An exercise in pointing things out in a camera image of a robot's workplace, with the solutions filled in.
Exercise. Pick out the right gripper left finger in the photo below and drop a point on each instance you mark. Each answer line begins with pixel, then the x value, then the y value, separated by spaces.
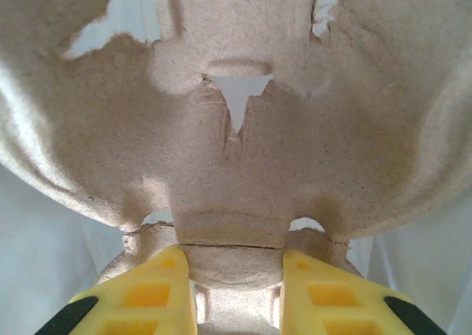
pixel 147 298

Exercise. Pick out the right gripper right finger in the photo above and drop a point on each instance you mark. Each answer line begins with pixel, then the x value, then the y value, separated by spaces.
pixel 332 302

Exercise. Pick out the landscape print paper gift bag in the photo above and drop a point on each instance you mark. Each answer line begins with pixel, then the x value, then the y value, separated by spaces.
pixel 37 257

